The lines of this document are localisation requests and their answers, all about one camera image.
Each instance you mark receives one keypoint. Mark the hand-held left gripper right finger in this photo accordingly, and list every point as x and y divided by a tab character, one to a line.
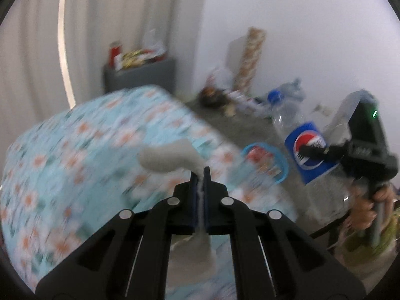
207	203

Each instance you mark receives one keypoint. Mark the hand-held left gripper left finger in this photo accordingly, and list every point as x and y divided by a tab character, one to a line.
194	200

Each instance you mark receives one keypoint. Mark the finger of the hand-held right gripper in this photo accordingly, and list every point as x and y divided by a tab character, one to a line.
328	153

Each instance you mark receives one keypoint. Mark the blue label plastic bottle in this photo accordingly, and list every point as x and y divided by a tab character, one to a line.
312	168

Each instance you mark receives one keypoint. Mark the blue plastic basket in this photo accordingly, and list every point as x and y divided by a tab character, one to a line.
282	165

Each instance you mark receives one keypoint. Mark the white paper cup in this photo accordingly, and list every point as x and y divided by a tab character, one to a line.
168	157

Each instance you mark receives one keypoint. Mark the red white packaging bag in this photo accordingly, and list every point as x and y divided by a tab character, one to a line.
259	156

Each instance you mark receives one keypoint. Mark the person's right hand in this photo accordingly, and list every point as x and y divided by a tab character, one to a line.
362	212

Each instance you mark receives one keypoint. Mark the translucent plastic container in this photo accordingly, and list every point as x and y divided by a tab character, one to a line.
343	112

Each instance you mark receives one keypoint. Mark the blue water jug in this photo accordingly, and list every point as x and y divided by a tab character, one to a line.
293	89

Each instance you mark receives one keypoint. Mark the white printed carton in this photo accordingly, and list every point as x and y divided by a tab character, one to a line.
250	101

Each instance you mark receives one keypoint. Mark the tan cardboard piece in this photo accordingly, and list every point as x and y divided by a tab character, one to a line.
229	110

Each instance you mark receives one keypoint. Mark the dark bag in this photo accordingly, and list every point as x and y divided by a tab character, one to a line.
212	97

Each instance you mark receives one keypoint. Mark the patterned paper roll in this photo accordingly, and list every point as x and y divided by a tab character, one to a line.
250	59

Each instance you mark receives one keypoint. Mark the blue floral blanket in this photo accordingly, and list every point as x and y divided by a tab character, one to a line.
78	162

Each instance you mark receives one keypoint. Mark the white plastic bag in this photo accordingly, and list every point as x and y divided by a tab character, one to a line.
222	76

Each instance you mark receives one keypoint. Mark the grey cabinet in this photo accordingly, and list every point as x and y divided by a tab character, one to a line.
140	75

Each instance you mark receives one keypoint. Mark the pile of snack packets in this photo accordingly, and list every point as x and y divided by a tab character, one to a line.
140	57

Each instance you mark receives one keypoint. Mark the clear knotted plastic bag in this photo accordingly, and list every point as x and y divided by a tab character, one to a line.
153	42

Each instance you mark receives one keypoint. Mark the red jar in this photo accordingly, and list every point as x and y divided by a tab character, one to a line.
115	53

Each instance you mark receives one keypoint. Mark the white curtain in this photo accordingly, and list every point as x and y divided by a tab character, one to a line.
31	53

